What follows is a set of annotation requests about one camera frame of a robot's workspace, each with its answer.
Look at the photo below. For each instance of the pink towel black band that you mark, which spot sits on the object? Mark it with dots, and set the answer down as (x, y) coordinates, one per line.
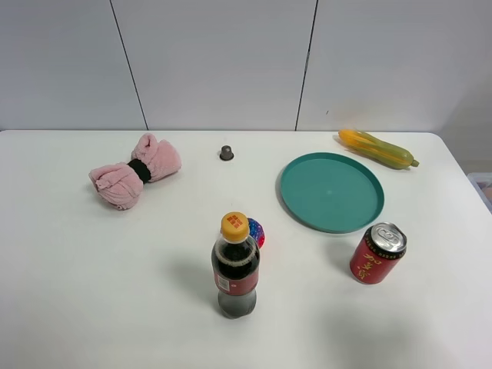
(121, 185)

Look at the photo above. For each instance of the small grey capsule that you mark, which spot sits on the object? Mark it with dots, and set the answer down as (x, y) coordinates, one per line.
(226, 153)

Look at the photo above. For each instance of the colourful spiky ball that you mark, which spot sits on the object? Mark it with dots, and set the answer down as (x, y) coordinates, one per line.
(256, 231)

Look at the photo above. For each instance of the cola bottle yellow cap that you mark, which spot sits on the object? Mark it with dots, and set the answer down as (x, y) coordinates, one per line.
(235, 259)

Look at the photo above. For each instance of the teal round plate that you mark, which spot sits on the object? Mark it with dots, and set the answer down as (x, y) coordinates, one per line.
(331, 193)

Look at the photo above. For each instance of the yellow green toy corn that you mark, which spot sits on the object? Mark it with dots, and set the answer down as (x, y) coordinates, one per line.
(384, 152)

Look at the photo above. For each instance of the red drink can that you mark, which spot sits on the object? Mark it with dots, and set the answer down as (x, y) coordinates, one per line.
(380, 249)

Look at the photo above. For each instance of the clear plastic storage bin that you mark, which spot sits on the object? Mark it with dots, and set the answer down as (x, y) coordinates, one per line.
(482, 183)

